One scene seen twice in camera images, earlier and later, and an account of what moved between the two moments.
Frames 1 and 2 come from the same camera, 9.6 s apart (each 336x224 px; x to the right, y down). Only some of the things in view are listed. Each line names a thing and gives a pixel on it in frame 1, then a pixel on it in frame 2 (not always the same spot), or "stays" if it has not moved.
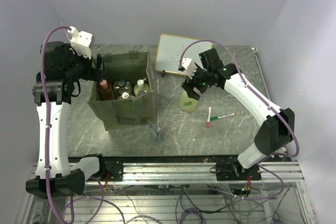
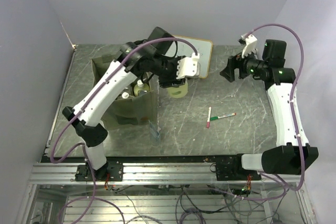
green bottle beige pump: (188, 104) -> (178, 92)
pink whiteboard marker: (208, 121) stays
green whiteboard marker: (216, 117) stays
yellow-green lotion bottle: (141, 85) stays
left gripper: (92, 73) -> (172, 81)
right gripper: (189, 88) -> (234, 62)
